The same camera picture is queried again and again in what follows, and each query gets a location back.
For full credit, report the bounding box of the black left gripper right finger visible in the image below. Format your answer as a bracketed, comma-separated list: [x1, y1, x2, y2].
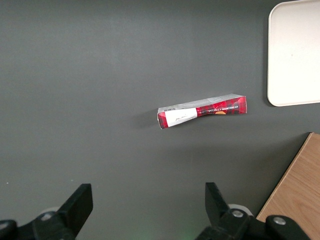
[197, 182, 254, 240]

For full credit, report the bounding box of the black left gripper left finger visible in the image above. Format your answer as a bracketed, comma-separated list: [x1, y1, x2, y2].
[32, 183, 94, 240]

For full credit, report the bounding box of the beige plastic tray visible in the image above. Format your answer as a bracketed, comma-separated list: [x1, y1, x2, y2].
[266, 0, 320, 108]

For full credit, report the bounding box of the red cookie box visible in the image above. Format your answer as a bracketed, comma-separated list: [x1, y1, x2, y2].
[157, 92, 249, 130]

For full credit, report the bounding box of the wooden drawer cabinet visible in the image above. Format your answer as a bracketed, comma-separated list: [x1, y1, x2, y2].
[256, 132, 320, 240]

